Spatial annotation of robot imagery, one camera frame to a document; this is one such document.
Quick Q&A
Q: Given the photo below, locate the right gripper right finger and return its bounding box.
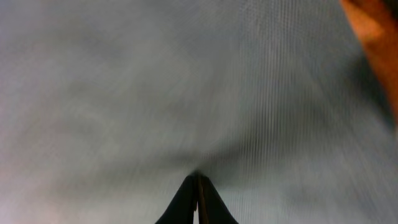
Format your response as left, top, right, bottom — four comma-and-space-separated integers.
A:
197, 174, 238, 224

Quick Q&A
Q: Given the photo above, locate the blue polo shirt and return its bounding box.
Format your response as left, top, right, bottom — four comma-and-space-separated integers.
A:
1, 0, 397, 223

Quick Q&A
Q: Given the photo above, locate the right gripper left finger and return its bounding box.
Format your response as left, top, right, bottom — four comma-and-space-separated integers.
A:
155, 175, 198, 224

